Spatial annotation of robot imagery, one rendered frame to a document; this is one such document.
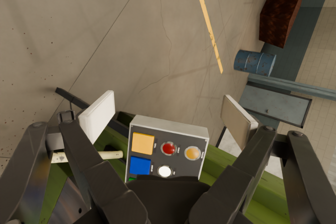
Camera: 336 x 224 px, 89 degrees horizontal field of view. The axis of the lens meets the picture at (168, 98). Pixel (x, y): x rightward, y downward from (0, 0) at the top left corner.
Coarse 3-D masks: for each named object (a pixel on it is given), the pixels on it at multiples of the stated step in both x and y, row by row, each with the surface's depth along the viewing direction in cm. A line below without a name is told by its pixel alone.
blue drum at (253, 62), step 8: (240, 56) 454; (248, 56) 444; (256, 56) 435; (264, 56) 426; (272, 56) 419; (240, 64) 457; (248, 64) 444; (256, 64) 433; (264, 64) 422; (272, 64) 448; (248, 72) 468; (256, 72) 446; (264, 72) 431
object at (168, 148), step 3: (165, 144) 60; (168, 144) 60; (171, 144) 60; (162, 147) 60; (165, 147) 60; (168, 147) 60; (171, 147) 60; (174, 147) 60; (165, 150) 60; (168, 150) 60; (171, 150) 60; (168, 153) 61
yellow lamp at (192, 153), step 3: (189, 150) 59; (192, 150) 59; (195, 150) 59; (186, 153) 60; (189, 153) 60; (192, 153) 59; (195, 153) 59; (198, 153) 59; (189, 156) 60; (192, 156) 60; (195, 156) 60
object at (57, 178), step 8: (56, 168) 110; (64, 168) 109; (48, 176) 112; (56, 176) 108; (64, 176) 104; (48, 184) 110; (56, 184) 106; (48, 192) 108; (56, 192) 104; (48, 200) 106; (56, 200) 102; (48, 208) 104; (40, 216) 106; (48, 216) 102
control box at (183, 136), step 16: (144, 128) 59; (160, 128) 59; (176, 128) 60; (192, 128) 62; (128, 144) 62; (160, 144) 60; (176, 144) 60; (192, 144) 59; (128, 160) 64; (160, 160) 62; (176, 160) 62; (192, 160) 61; (128, 176) 66; (160, 176) 65; (176, 176) 64
